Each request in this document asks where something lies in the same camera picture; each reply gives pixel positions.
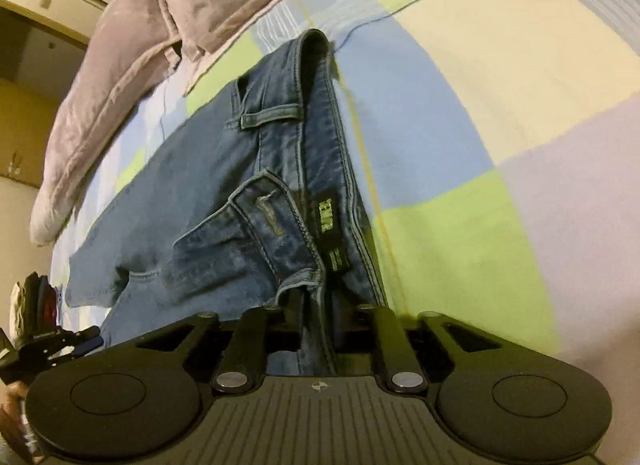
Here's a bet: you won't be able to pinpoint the stack of folded clothes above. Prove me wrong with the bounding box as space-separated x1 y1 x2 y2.
9 272 58 348

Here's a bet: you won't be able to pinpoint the mauve pillow far side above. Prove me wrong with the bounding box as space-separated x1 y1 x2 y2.
29 0 181 246

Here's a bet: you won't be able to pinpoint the checkered bed sheet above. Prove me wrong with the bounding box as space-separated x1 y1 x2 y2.
51 0 639 367

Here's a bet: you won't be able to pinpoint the blue denim jeans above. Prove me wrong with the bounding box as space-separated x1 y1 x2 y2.
65 30 384 375

